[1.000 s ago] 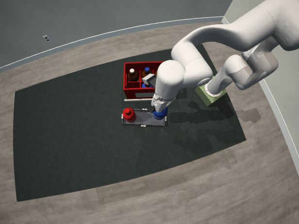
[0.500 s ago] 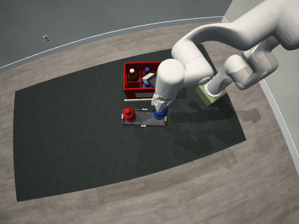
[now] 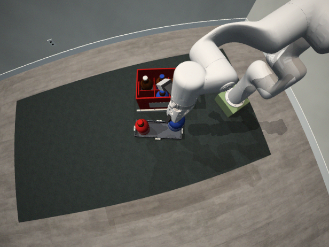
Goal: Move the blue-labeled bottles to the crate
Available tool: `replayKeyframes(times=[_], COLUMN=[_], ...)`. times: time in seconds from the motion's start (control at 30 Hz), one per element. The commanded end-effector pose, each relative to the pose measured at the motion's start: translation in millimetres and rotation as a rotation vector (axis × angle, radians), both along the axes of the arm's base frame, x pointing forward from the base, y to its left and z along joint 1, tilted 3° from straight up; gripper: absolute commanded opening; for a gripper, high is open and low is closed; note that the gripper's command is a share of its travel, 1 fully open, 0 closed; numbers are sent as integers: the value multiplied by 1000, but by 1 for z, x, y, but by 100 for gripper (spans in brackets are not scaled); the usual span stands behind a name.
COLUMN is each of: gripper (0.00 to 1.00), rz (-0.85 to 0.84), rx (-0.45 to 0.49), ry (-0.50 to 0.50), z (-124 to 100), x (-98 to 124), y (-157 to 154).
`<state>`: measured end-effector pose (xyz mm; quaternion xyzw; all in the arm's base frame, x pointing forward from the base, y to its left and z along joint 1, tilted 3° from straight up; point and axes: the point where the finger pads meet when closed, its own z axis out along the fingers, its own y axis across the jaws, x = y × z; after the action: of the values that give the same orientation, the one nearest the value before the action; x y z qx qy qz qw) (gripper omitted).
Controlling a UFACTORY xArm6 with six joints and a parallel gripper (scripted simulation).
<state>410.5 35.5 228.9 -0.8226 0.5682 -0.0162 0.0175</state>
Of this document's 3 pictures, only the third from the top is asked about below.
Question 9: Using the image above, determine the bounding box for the brown bottle with white cap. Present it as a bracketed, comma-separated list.
[140, 76, 153, 90]

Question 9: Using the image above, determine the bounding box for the red bottle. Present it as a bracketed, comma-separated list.
[135, 119, 150, 135]

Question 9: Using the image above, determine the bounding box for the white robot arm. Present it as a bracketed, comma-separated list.
[156, 0, 329, 110]

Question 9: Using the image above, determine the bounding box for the blue bottle with brown band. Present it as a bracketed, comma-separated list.
[168, 117, 185, 132]

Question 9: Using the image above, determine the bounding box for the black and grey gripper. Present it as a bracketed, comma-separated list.
[165, 101, 195, 123]

